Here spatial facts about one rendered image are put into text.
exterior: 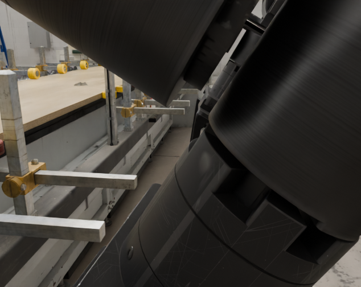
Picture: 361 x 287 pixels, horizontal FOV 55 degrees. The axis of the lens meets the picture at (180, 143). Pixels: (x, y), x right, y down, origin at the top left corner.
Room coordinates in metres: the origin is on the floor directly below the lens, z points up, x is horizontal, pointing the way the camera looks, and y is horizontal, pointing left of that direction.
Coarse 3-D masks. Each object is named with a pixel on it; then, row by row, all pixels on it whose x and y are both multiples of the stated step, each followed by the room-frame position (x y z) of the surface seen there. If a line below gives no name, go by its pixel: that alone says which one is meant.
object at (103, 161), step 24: (144, 120) 2.09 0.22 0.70; (120, 144) 1.58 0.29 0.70; (96, 168) 1.26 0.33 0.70; (48, 192) 1.03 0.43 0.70; (72, 192) 1.05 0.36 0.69; (48, 216) 0.89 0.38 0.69; (0, 240) 0.75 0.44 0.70; (24, 240) 0.77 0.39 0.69; (0, 264) 0.67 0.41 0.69; (24, 264) 0.75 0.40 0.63
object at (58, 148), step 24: (120, 96) 2.37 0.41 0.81; (144, 96) 3.04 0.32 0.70; (72, 120) 1.62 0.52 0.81; (96, 120) 1.91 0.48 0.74; (120, 120) 2.34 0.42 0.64; (168, 120) 4.42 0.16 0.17; (48, 144) 1.38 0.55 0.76; (72, 144) 1.60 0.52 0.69; (144, 144) 3.12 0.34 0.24; (48, 168) 1.36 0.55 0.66; (144, 168) 3.06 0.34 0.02; (0, 192) 1.05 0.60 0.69; (120, 192) 2.26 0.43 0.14; (96, 216) 1.85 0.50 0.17; (72, 240) 1.57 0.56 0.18; (48, 264) 1.33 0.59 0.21; (72, 264) 1.53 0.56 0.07
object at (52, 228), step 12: (0, 216) 0.63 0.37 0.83; (12, 216) 0.63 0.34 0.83; (24, 216) 0.63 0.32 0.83; (36, 216) 0.63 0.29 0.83; (0, 228) 0.61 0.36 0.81; (12, 228) 0.61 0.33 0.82; (24, 228) 0.60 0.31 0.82; (36, 228) 0.60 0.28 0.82; (48, 228) 0.60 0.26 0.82; (60, 228) 0.59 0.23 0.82; (72, 228) 0.59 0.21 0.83; (84, 228) 0.59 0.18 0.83; (96, 228) 0.58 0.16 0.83; (84, 240) 0.59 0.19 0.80; (96, 240) 0.58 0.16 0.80
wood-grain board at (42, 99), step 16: (32, 80) 2.49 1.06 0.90; (48, 80) 2.49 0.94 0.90; (64, 80) 2.49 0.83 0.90; (80, 80) 2.49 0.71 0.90; (96, 80) 2.49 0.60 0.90; (32, 96) 1.75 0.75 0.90; (48, 96) 1.75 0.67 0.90; (64, 96) 1.75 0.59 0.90; (80, 96) 1.75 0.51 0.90; (96, 96) 1.81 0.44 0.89; (32, 112) 1.34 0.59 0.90; (48, 112) 1.34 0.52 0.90; (64, 112) 1.45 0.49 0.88; (0, 128) 1.08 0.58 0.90
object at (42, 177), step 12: (0, 168) 0.91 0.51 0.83; (0, 180) 0.88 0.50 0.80; (36, 180) 0.87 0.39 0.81; (48, 180) 0.86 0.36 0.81; (60, 180) 0.86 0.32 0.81; (72, 180) 0.85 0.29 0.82; (84, 180) 0.85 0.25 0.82; (96, 180) 0.84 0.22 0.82; (108, 180) 0.84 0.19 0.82; (120, 180) 0.84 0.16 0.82; (132, 180) 0.83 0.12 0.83
